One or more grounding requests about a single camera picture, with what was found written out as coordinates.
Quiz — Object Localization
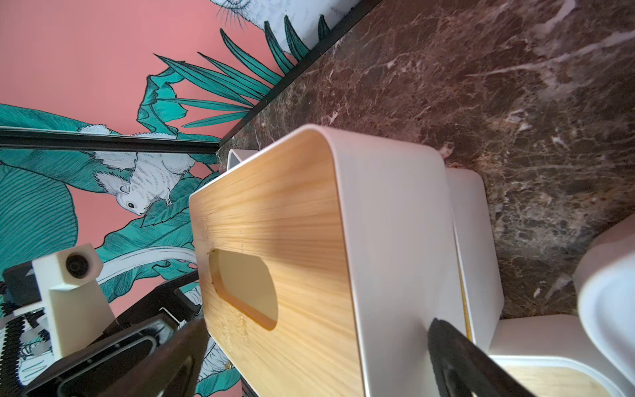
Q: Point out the black left frame post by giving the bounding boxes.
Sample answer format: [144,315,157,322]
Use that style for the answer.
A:
[1,127,220,154]

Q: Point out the pink white drip tissue box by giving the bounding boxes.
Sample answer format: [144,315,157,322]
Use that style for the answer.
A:
[574,215,634,383]

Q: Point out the white box grey lid back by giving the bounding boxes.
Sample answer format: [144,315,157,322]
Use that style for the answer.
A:
[227,149,258,171]

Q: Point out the small white box bamboo lid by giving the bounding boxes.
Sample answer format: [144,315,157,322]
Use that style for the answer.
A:
[489,314,634,396]

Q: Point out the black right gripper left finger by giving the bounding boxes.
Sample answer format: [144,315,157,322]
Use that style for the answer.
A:
[101,319,209,396]

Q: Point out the white box yellow wood lid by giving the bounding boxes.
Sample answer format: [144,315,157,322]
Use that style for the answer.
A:
[446,169,504,352]

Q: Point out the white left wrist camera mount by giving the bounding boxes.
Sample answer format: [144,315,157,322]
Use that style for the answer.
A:
[31,244,115,360]

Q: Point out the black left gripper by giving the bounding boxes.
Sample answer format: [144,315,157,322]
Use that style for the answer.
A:
[21,271,201,396]

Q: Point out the large white box bamboo lid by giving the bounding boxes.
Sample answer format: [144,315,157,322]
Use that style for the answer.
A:
[190,125,466,396]

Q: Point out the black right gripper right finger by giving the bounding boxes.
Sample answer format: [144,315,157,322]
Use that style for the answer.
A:
[428,319,532,397]

